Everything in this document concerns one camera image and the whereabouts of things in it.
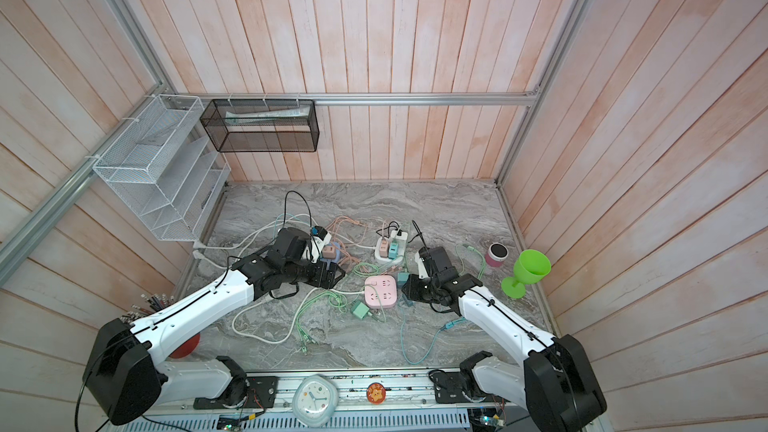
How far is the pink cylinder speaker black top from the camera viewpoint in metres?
0.95

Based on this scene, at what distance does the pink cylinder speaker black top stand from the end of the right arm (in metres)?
0.29

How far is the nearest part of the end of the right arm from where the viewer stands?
611 mm
